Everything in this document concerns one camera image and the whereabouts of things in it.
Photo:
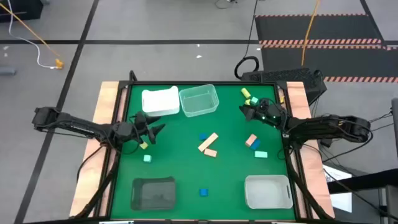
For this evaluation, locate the yellow cylinder block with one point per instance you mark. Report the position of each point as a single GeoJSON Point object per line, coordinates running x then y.
{"type": "Point", "coordinates": [245, 93]}

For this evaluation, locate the dark translucent plastic bin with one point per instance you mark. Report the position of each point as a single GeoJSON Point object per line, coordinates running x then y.
{"type": "Point", "coordinates": [153, 193]}

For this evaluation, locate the teal cube block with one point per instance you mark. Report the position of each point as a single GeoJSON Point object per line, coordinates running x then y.
{"type": "Point", "coordinates": [254, 100]}
{"type": "Point", "coordinates": [147, 158]}

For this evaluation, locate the black beam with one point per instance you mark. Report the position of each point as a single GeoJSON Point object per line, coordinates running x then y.
{"type": "Point", "coordinates": [363, 182]}

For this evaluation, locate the long wooden block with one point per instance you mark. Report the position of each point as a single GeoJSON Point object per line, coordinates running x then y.
{"type": "Point", "coordinates": [208, 142]}

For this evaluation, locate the yellow cube block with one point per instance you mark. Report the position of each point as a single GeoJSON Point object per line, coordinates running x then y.
{"type": "Point", "coordinates": [144, 145]}

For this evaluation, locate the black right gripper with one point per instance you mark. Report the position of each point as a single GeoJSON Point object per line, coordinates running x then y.
{"type": "Point", "coordinates": [267, 113]}

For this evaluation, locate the black table frame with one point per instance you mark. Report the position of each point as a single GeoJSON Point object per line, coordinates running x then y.
{"type": "Point", "coordinates": [149, 82]}

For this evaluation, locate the white paper sheet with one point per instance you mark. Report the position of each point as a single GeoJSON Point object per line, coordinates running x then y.
{"type": "Point", "coordinates": [340, 193]}

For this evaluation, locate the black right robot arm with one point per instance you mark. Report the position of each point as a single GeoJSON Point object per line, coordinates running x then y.
{"type": "Point", "coordinates": [326, 127]}

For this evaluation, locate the blue cube block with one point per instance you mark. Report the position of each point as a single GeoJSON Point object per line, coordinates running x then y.
{"type": "Point", "coordinates": [203, 192]}

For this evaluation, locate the white plastic bin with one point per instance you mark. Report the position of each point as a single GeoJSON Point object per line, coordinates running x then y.
{"type": "Point", "coordinates": [160, 101]}

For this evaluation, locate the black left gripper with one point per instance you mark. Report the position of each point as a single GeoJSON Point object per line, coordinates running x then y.
{"type": "Point", "coordinates": [141, 124]}

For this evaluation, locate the blue half-round block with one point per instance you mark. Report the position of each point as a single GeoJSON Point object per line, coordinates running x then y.
{"type": "Point", "coordinates": [202, 137]}

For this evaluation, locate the grey post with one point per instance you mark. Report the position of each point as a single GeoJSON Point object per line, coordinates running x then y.
{"type": "Point", "coordinates": [395, 124]}

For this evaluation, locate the green table mat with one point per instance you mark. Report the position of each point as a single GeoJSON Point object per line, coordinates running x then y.
{"type": "Point", "coordinates": [202, 174]}

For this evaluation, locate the light grey plastic bin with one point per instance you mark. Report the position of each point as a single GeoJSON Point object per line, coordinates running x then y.
{"type": "Point", "coordinates": [268, 191]}

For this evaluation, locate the black perforated computer case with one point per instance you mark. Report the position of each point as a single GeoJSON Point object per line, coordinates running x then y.
{"type": "Point", "coordinates": [283, 77]}

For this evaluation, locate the black hazard-striped floor mat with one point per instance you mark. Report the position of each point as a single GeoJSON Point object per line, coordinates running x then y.
{"type": "Point", "coordinates": [329, 59]}

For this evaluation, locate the short wooden block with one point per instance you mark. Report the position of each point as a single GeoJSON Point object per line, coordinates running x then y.
{"type": "Point", "coordinates": [250, 140]}
{"type": "Point", "coordinates": [210, 152]}

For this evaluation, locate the black box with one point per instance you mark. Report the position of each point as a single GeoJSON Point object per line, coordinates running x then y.
{"type": "Point", "coordinates": [18, 9]}

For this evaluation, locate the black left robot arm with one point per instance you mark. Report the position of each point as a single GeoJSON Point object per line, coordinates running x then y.
{"type": "Point", "coordinates": [77, 126]}

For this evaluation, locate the small yellow tag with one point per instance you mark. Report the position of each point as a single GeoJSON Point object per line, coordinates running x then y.
{"type": "Point", "coordinates": [282, 99]}

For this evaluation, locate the grey bar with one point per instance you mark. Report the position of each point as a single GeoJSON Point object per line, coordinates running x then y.
{"type": "Point", "coordinates": [7, 71]}

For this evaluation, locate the teal rectangular block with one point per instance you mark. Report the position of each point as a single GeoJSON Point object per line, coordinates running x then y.
{"type": "Point", "coordinates": [261, 154]}

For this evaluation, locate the clear plastic bin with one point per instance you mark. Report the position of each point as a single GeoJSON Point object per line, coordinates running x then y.
{"type": "Point", "coordinates": [199, 101]}

